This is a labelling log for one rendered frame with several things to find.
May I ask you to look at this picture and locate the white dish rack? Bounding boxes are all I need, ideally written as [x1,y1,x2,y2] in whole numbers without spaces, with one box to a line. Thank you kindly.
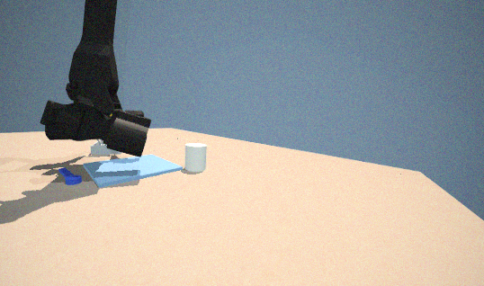
[90,139,122,155]

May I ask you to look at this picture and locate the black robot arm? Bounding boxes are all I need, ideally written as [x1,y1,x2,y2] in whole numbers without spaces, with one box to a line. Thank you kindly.
[40,0,151,157]

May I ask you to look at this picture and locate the white cylinder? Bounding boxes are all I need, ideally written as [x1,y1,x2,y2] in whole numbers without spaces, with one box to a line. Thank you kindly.
[184,143,207,172]

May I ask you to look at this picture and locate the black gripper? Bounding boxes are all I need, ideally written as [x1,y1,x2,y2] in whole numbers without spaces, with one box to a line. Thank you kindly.
[45,110,144,140]

